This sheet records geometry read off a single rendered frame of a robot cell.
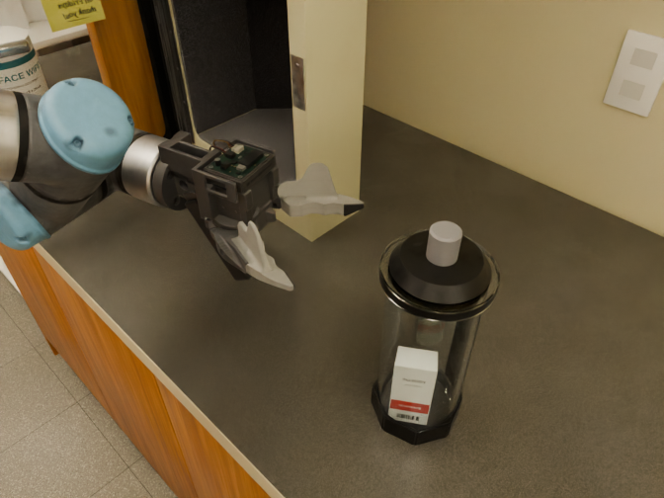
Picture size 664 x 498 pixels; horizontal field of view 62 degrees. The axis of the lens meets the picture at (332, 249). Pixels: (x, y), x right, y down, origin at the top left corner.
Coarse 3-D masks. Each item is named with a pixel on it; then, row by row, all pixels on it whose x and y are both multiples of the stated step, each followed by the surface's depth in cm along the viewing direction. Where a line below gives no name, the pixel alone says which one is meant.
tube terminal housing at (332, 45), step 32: (288, 0) 65; (320, 0) 65; (352, 0) 68; (320, 32) 67; (352, 32) 71; (320, 64) 70; (352, 64) 74; (320, 96) 73; (352, 96) 77; (320, 128) 76; (352, 128) 81; (320, 160) 79; (352, 160) 85; (352, 192) 89; (288, 224) 90; (320, 224) 87
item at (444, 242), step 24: (408, 240) 51; (432, 240) 47; (456, 240) 47; (408, 264) 49; (432, 264) 49; (456, 264) 49; (480, 264) 49; (408, 288) 48; (432, 288) 47; (456, 288) 47; (480, 288) 48
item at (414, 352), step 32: (384, 256) 51; (384, 320) 54; (416, 320) 49; (384, 352) 56; (416, 352) 52; (448, 352) 51; (384, 384) 59; (416, 384) 55; (448, 384) 55; (416, 416) 59; (448, 416) 60
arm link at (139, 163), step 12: (132, 144) 60; (144, 144) 60; (156, 144) 60; (132, 156) 60; (144, 156) 59; (156, 156) 59; (132, 168) 60; (144, 168) 59; (132, 180) 60; (144, 180) 59; (132, 192) 61; (144, 192) 60; (156, 204) 61
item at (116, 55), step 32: (0, 0) 71; (32, 0) 73; (64, 0) 75; (96, 0) 78; (128, 0) 80; (0, 32) 73; (32, 32) 75; (64, 32) 77; (96, 32) 80; (128, 32) 83; (0, 64) 75; (32, 64) 77; (64, 64) 80; (96, 64) 82; (128, 64) 85; (128, 96) 88; (160, 128) 94
